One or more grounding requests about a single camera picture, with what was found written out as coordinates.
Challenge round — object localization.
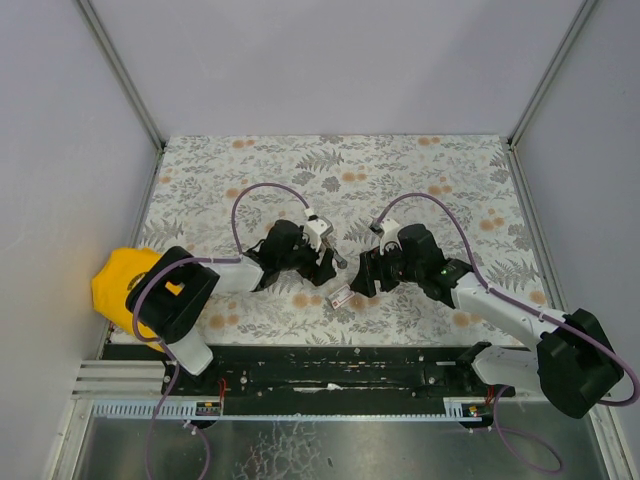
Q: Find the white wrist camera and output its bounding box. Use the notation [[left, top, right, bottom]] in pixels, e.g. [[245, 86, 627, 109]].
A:
[[369, 218, 400, 254], [302, 208, 334, 252]]

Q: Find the white cable duct strip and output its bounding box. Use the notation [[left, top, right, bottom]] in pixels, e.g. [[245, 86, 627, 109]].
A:
[[92, 395, 493, 423]]

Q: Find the aluminium frame post left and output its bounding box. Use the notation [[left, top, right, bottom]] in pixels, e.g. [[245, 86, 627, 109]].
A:
[[74, 0, 166, 151]]

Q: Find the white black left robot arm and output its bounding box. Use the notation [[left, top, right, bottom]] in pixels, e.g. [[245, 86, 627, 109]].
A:
[[125, 215, 347, 376]]

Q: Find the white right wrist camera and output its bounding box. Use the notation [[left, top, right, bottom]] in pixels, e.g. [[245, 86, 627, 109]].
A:
[[369, 218, 400, 254]]

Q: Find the yellow cloth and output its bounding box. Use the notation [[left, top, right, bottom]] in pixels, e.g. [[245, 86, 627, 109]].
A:
[[91, 247, 161, 337]]

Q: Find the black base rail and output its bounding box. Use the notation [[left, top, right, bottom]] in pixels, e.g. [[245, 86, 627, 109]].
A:
[[102, 342, 516, 406]]

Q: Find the aluminium frame rail right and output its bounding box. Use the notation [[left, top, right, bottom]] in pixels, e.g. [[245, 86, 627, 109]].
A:
[[506, 143, 566, 309]]

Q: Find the red white staple box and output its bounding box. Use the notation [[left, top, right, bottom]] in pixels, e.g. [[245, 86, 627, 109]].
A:
[[327, 285, 355, 310]]

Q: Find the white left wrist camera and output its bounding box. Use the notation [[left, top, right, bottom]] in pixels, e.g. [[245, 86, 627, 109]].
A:
[[302, 208, 334, 252]]

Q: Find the aluminium frame rail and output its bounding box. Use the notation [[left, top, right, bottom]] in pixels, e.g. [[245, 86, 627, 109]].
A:
[[72, 360, 165, 399], [506, 143, 566, 309]]

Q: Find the aluminium frame rail left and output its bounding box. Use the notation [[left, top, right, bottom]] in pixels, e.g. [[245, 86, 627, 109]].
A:
[[72, 360, 165, 399]]

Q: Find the floral table mat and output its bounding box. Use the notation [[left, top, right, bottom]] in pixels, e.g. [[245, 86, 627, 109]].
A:
[[139, 135, 546, 346]]

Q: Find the aluminium frame post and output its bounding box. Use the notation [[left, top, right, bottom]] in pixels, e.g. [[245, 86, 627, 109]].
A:
[[505, 0, 600, 150], [74, 0, 166, 151]]

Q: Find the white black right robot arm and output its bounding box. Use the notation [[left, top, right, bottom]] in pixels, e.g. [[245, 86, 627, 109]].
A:
[[350, 220, 624, 418]]

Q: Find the aluminium frame post right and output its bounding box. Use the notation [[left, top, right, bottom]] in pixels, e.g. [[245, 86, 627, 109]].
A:
[[505, 0, 600, 150]]

